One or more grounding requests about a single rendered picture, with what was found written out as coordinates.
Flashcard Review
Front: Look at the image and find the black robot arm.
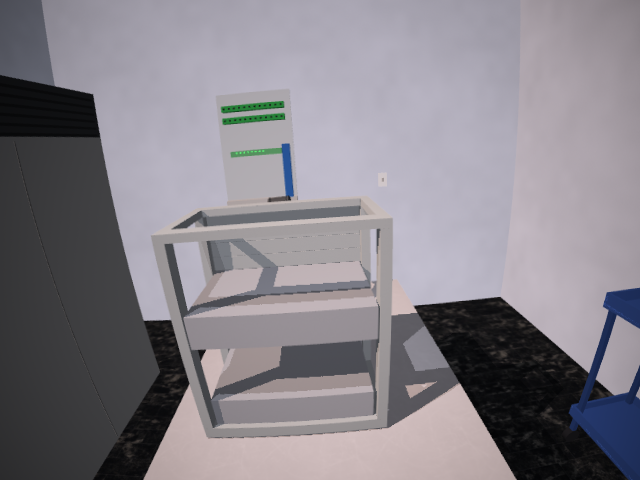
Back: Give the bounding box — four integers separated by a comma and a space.
268, 195, 291, 202

